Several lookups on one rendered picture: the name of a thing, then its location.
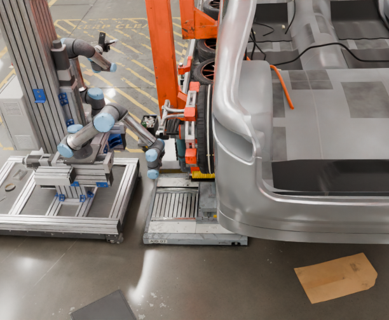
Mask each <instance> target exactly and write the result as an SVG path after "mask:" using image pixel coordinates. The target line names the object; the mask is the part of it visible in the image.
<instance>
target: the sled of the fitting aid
mask: <svg viewBox="0 0 389 320"><path fill-rule="evenodd" d="M200 193H201V182H199V184H198V197H197V205H196V224H219V222H218V220H217V213H216V212H207V211H200V209H199V207H200Z"/></svg>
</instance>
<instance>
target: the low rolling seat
mask: <svg viewBox="0 0 389 320"><path fill-rule="evenodd" d="M70 318H71V320H137V319H136V317H135V315H134V313H133V312H132V310H131V308H130V306H129V304H128V302H127V300H126V298H125V296H124V294H123V292H122V291H121V290H116V291H114V292H112V293H110V294H108V295H106V296H104V297H102V298H100V299H98V300H96V301H94V302H92V303H90V304H88V305H86V306H84V307H82V308H80V309H78V310H76V311H74V312H72V313H70Z"/></svg>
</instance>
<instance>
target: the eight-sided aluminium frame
mask: <svg viewBox="0 0 389 320"><path fill-rule="evenodd" d="M190 101H193V103H192V105H190V104H189V103H190ZM195 105H196V106H198V94H197V91H188V97H187V102H186V107H195ZM185 143H186V148H187V149H189V143H192V149H197V155H198V144H197V143H195V122H194V121H192V122H191V134H189V121H186V134H185ZM188 165H189V166H190V167H199V163H198V156H197V162H196V164H188Z"/></svg>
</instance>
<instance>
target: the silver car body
mask: <svg viewBox="0 0 389 320"><path fill-rule="evenodd" d="M212 131H213V145H214V174H215V199H216V213H217V220H218V222H219V224H220V225H221V226H222V227H223V228H225V229H226V230H228V231H231V232H234V233H236V234H240V235H243V236H249V237H256V238H260V239H270V240H277V241H293V242H305V243H348V244H389V0H221V1H220V6H219V16H218V24H217V41H216V50H215V67H214V83H213V92H212ZM272 157H273V160H272Z"/></svg>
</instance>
